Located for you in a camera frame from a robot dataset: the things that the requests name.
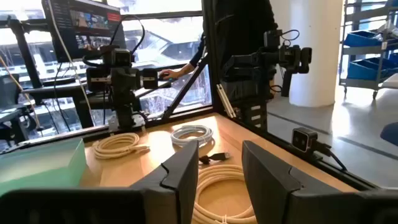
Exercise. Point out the black background robot arm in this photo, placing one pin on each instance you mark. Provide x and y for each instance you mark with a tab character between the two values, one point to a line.
289	57

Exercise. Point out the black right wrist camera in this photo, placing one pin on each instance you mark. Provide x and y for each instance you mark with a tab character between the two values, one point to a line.
119	57

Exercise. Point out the grey metal shelf cart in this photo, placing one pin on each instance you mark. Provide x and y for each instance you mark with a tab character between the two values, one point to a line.
360	50

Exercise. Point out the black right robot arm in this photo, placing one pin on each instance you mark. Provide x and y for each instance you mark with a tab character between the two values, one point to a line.
126	109

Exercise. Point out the silver frame bracket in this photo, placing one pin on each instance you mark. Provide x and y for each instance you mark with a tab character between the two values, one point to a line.
226	101

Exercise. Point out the teal translucent plastic bin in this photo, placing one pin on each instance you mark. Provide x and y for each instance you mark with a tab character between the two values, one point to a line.
40	165

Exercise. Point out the small black table camera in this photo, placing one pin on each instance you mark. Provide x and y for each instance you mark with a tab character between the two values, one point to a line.
303	140

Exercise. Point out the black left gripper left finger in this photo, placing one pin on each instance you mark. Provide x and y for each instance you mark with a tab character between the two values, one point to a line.
177	186

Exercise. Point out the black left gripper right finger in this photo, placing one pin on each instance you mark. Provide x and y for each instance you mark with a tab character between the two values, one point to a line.
267	186

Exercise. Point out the person's hand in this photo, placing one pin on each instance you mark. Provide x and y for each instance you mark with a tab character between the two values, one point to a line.
168	74

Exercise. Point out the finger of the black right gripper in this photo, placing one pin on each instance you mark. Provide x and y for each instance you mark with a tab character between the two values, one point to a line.
150	78
94	79

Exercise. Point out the black aluminium table frame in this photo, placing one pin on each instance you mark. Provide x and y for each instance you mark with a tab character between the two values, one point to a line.
209	77

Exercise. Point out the blue round seat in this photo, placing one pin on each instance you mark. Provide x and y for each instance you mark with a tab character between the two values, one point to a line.
391	133

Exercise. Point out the black computer monitor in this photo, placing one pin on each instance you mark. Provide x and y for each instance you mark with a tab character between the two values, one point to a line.
84	28

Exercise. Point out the person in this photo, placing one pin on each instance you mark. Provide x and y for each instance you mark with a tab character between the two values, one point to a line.
245	31

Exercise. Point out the black desk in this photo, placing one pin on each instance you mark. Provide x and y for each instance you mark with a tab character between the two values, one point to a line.
62	90

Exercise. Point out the black office chair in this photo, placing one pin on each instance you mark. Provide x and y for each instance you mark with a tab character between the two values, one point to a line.
7	90

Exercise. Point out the white round column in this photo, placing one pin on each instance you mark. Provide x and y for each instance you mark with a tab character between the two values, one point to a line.
314	46

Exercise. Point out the blue storage bin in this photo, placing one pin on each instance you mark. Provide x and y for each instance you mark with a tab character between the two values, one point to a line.
363	70
360	39

